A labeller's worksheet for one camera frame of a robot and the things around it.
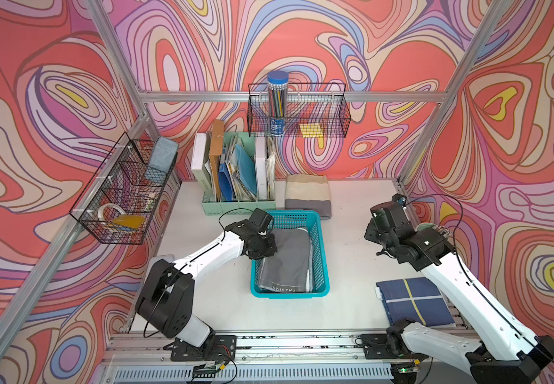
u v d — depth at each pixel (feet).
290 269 2.74
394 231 1.67
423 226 2.83
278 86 2.35
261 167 3.13
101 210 2.18
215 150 2.77
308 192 3.70
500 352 1.26
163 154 2.65
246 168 3.16
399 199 2.02
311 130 2.70
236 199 3.52
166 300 1.42
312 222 3.14
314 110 3.14
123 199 2.57
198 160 2.88
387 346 2.28
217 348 2.40
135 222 2.22
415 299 2.70
